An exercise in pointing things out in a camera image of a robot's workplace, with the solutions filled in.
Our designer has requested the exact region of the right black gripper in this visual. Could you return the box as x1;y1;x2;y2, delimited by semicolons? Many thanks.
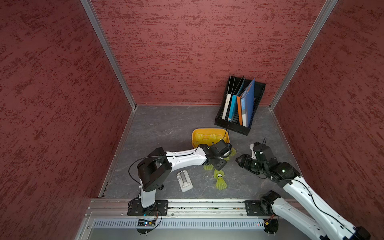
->
235;153;268;174

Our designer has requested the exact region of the yellow shuttlecock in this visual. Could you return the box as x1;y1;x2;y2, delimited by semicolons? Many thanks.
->
214;169;225;179
216;175;228;191
208;134;222;143
194;133;206;143
229;148;237;158
203;165;214;171

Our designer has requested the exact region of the yellow plastic storage box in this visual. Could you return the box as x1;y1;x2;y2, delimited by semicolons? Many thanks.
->
192;128;230;148

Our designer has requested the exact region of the yellow shuttlecock top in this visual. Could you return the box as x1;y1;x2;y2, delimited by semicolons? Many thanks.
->
194;133;206;143

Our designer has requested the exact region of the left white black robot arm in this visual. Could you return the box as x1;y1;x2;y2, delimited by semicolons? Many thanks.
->
137;140;233;209

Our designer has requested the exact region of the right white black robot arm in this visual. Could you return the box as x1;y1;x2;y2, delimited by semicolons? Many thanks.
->
236;152;371;240

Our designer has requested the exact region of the white phone stand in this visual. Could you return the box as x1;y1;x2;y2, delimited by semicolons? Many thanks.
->
177;170;193;193

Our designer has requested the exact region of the teal folder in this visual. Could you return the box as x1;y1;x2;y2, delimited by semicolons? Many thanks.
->
228;77;245;122

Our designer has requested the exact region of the white folder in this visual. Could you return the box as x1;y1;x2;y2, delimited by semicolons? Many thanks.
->
222;76;236;120

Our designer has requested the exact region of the orange folder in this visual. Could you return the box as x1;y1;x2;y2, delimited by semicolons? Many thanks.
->
237;96;243;126

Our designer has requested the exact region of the blue folder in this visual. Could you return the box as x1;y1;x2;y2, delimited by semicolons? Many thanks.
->
240;79;255;128

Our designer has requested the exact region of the black file rack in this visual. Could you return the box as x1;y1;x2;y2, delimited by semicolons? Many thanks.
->
215;76;266;136

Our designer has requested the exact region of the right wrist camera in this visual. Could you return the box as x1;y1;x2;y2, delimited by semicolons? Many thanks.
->
250;142;275;162

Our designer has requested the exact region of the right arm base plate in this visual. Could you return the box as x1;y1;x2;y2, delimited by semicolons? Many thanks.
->
244;200;276;217

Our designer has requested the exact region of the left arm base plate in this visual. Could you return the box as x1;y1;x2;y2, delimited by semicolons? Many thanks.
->
127;199;169;217

